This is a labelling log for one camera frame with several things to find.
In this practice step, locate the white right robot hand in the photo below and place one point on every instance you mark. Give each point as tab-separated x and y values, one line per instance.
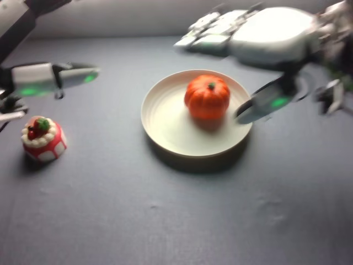
270	36

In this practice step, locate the toy cake with red icing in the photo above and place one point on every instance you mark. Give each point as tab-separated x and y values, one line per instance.
47	146

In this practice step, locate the white round plate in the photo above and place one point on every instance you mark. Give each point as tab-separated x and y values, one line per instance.
165	129

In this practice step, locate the orange toy pumpkin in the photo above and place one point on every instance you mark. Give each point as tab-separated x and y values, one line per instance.
207	99

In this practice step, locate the grey table cloth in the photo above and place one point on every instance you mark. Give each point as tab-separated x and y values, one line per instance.
138	215

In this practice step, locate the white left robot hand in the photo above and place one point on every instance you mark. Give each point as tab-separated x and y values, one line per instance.
33	76

